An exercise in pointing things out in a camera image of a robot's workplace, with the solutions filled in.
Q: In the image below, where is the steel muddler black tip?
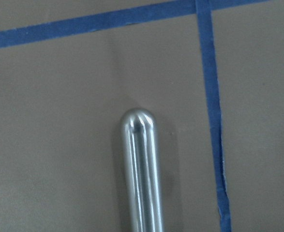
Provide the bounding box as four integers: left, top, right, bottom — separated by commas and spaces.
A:
120, 108, 164, 232

